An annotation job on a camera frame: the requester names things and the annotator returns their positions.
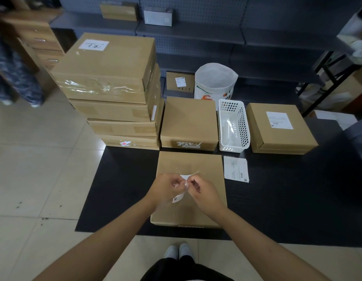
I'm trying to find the white bags pile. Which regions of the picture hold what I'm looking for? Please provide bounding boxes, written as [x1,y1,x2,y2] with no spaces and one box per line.
[337,2,362,65]

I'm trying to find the person's left white shoe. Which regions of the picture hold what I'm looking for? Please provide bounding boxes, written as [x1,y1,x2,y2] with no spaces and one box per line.
[164,245,179,260]

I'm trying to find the white paper sheet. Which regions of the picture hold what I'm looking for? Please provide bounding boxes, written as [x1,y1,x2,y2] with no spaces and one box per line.
[314,109,359,131]

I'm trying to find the plain flat cardboard box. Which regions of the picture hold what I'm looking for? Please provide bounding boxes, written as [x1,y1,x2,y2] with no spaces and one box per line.
[150,151,228,229]

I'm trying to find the person's right white shoe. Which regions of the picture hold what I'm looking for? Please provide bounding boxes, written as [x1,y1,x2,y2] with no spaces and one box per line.
[179,242,195,260]

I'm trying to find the person's left forearm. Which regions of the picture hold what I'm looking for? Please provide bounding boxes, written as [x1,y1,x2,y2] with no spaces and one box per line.
[32,198,157,281]

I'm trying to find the cardboard box with shipping label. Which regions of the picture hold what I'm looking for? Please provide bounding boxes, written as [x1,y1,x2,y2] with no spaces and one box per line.
[245,102,319,156]

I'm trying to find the white carton box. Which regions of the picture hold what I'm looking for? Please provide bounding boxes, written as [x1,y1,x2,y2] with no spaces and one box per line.
[143,6,174,27]

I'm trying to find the person's left hand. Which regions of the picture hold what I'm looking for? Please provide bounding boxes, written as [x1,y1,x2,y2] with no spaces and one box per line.
[144,173,187,209]

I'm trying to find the black metal frame table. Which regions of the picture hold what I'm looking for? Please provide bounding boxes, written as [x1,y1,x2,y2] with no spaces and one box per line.
[296,50,362,117]

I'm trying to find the cardboard box with torn sticker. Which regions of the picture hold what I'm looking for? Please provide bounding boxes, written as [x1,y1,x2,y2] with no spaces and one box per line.
[160,97,219,152]

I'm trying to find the black floor mat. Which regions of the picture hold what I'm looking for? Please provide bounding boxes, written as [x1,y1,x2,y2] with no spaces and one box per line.
[75,115,362,248]

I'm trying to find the white printed woven bag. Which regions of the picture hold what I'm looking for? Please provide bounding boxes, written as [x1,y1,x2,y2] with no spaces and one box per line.
[194,62,239,111]

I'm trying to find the person's right hand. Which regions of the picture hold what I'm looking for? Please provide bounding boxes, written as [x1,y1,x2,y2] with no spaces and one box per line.
[186,174,228,221]

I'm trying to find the cardboard box with handwritten label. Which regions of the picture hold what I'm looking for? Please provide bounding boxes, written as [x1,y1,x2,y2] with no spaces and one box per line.
[50,32,157,104]

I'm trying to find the white perforated plastic basket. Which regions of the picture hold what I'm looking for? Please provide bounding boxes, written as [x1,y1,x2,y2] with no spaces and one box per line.
[217,99,251,153]

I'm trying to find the white label sheet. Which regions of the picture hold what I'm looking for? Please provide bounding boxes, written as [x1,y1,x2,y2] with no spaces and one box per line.
[223,156,250,183]

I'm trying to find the white sticker label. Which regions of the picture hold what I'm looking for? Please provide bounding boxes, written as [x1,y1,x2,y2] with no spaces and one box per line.
[172,170,200,204]

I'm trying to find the taped cardboard box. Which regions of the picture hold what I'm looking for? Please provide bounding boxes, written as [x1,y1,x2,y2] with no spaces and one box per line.
[68,63,162,123]
[87,98,166,137]

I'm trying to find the person's white shoe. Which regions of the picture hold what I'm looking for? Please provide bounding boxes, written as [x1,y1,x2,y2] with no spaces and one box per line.
[179,242,195,260]
[164,245,179,260]

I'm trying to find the cardboard box with red mark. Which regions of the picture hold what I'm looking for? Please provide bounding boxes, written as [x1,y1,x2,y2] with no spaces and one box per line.
[99,134,161,151]

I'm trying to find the grey metal shelf unit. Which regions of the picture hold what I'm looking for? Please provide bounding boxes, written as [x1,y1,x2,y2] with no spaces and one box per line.
[49,0,362,114]

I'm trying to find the wooden drawer cabinet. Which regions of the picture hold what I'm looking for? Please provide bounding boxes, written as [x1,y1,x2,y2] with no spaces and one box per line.
[0,5,65,72]

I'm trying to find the brown cardboard box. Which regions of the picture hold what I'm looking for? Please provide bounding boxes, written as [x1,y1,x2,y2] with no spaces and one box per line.
[99,2,139,22]

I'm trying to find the person's right forearm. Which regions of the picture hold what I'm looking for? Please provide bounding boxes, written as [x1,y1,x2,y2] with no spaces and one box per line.
[212,208,331,281]

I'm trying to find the small cardboard box with label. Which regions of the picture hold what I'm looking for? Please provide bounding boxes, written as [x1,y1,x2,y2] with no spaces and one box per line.
[165,71,196,93]

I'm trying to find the person's black shorts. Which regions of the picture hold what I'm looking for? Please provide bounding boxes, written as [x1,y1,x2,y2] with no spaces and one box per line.
[140,256,235,281]

